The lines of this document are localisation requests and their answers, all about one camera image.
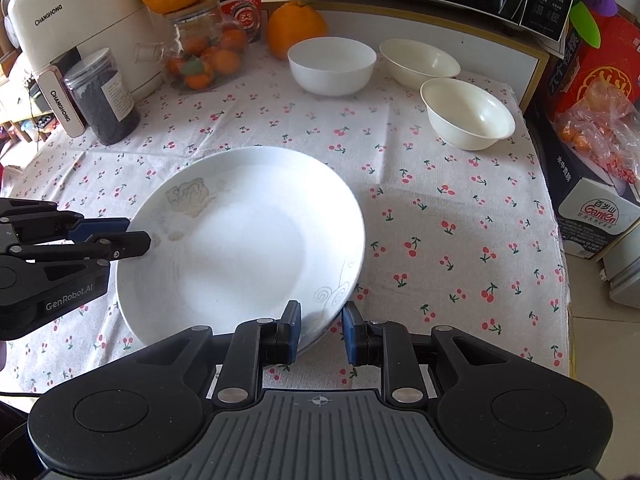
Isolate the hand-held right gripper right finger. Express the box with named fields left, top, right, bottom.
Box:
left=343, top=301, right=511, bottom=406

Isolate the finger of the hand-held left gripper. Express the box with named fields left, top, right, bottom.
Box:
left=0, top=231, right=152, bottom=267
left=0, top=199, right=132, bottom=247

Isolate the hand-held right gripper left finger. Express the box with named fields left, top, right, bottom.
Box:
left=135, top=301, right=303, bottom=407

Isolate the white floral plate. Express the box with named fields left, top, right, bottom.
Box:
left=116, top=146, right=367, bottom=356

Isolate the cream bowl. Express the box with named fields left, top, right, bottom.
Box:
left=378, top=39, right=461, bottom=88
left=420, top=77, right=516, bottom=151

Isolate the white bowl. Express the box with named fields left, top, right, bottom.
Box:
left=287, top=36, right=377, bottom=96

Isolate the plastic jar with dark contents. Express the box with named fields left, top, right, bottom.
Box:
left=63, top=47, right=141, bottom=147

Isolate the cherry print tablecloth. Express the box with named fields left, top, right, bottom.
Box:
left=0, top=35, right=571, bottom=396

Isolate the cluttered wooden shelf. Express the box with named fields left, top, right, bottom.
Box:
left=0, top=50, right=56, bottom=143

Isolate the clear glass cup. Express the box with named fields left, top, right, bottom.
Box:
left=132, top=40, right=173, bottom=63

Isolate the glass jar of small oranges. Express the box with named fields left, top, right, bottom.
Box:
left=162, top=0, right=250, bottom=93

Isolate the white air fryer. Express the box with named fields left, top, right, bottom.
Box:
left=5, top=0, right=168, bottom=138

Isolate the dark blue cardboard box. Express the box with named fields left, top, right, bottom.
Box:
left=527, top=105, right=640, bottom=261

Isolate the large orange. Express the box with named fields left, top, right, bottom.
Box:
left=266, top=1, right=328, bottom=61

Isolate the silver refrigerator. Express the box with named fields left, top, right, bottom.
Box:
left=597, top=225, right=640, bottom=328

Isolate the plastic bag of oranges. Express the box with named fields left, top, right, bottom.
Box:
left=552, top=80, right=640, bottom=186

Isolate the red cardboard box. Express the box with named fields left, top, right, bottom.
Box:
left=547, top=15, right=640, bottom=126

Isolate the purple and green plush toy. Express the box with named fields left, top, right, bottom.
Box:
left=565, top=0, right=623, bottom=51

